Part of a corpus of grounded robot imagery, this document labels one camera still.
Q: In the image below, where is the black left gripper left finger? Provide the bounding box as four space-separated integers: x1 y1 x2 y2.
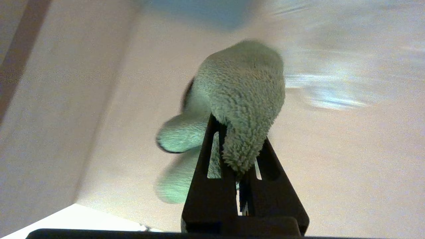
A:
181 114 239 221

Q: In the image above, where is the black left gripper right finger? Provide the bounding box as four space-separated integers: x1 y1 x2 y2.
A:
239 137 310 221

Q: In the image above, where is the green microfibre cloth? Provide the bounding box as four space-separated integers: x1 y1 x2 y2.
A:
155 39 286 203

